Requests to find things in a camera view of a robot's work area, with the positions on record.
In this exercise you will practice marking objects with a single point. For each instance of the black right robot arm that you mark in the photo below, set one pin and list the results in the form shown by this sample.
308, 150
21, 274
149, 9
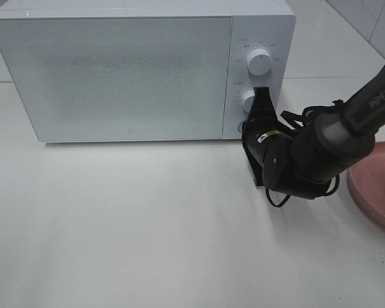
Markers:
304, 155

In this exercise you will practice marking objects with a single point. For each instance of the pink round plate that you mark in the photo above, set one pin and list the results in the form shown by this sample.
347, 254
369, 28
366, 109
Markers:
366, 184

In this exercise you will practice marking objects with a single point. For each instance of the white microwave oven body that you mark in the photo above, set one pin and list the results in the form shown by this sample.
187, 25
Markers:
252, 24

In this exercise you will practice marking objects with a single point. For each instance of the white microwave knob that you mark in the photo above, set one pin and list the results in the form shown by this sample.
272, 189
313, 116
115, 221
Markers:
246, 99
259, 61

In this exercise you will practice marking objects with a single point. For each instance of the upper white microwave knob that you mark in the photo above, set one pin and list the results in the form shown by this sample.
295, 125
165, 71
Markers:
259, 61

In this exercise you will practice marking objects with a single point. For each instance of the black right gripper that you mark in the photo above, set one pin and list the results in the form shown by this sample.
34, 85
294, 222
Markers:
266, 143

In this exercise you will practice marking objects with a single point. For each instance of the lower white microwave knob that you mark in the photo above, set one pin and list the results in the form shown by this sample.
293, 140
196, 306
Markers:
246, 99

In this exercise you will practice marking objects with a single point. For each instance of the round white door-release button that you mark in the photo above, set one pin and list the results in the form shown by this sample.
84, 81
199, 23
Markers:
241, 126

